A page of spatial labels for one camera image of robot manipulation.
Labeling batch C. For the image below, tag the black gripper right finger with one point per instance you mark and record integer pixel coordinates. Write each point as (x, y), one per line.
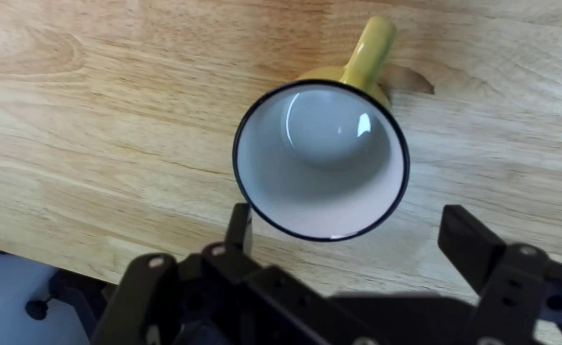
(517, 288)

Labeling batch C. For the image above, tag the yellow enamel mug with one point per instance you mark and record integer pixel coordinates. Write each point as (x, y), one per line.
(321, 160)

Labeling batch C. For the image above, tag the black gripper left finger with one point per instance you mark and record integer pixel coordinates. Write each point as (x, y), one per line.
(229, 300)

